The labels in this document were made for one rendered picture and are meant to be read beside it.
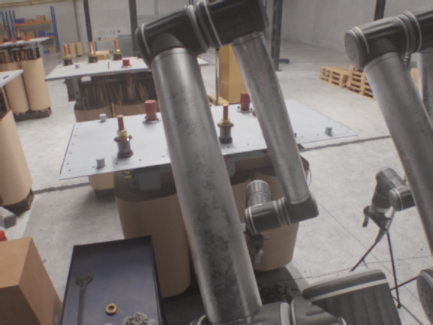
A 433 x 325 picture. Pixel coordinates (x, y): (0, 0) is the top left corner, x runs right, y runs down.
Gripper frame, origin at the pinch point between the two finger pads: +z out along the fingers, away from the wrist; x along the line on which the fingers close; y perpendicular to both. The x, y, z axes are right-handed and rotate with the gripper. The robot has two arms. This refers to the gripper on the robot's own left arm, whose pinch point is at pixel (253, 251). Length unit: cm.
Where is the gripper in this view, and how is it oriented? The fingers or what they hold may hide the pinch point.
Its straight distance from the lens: 153.6
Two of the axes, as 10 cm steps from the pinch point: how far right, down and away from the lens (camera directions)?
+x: -1.7, -4.6, 8.7
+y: 9.9, -0.8, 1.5
